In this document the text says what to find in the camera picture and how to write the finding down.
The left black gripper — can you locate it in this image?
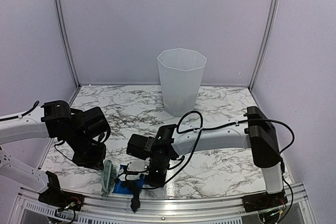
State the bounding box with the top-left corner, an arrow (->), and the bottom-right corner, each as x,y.
67,130 -> 107,171

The green hand brush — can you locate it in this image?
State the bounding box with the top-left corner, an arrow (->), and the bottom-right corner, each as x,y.
101,160 -> 117,197

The blue plastic dustpan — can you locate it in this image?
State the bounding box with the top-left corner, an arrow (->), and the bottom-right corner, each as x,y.
113,165 -> 144,195

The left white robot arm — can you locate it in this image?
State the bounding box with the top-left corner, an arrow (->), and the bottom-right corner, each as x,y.
1,100 -> 111,206

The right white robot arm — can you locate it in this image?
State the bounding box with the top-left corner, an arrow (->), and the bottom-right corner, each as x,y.
144,106 -> 284,207

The translucent white plastic bin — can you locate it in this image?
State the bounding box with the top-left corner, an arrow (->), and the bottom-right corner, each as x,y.
157,48 -> 207,117

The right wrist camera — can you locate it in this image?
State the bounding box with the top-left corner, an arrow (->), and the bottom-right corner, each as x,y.
126,134 -> 155,160

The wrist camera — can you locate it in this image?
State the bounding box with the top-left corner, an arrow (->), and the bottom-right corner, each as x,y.
126,134 -> 155,160
83,106 -> 111,143

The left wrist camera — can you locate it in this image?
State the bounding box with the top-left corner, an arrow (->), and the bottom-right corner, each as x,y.
83,106 -> 111,143

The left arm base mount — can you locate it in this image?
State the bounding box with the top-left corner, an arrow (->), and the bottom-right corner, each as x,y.
38,171 -> 85,211

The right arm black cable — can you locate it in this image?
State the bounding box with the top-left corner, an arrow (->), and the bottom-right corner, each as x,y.
123,110 -> 295,189

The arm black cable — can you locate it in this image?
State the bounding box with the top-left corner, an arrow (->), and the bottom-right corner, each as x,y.
0,100 -> 111,162
123,110 -> 295,189

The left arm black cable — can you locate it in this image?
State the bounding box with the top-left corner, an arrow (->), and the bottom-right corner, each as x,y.
0,100 -> 111,162

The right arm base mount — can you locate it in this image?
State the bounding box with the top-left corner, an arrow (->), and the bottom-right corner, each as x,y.
242,177 -> 288,212

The aluminium front frame rail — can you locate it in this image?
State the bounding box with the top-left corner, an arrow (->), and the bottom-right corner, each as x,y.
9,184 -> 316,223

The left aluminium corner post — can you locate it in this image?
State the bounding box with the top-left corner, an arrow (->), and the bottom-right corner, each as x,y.
54,0 -> 81,89

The aluminium corner post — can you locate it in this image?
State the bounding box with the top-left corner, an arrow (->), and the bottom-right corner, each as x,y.
248,0 -> 279,92
54,0 -> 81,89

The right aluminium corner post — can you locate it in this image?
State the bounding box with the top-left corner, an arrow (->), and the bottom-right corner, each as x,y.
248,0 -> 279,92

